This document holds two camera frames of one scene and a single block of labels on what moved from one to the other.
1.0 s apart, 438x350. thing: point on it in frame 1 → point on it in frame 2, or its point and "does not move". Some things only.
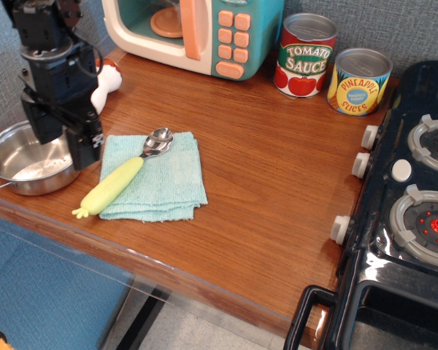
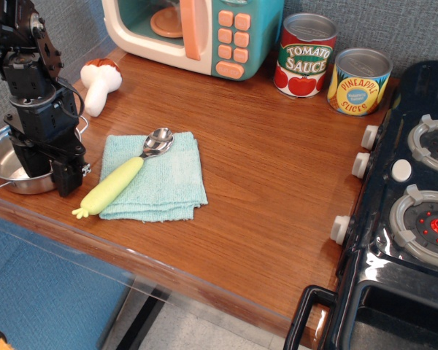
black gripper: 64,76 → 48,132
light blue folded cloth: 169,186 does not move
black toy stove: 395,292 does not move
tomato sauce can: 305,54 does not move
